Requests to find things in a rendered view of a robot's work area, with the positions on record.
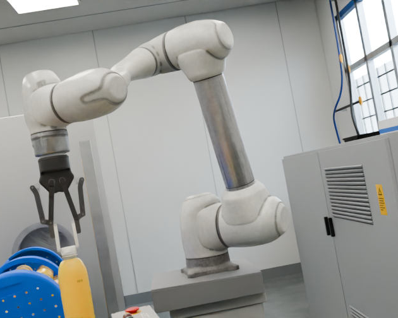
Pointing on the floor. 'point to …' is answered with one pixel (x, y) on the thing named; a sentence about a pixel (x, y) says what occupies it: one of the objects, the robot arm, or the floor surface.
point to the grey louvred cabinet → (354, 226)
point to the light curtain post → (98, 227)
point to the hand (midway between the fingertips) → (66, 236)
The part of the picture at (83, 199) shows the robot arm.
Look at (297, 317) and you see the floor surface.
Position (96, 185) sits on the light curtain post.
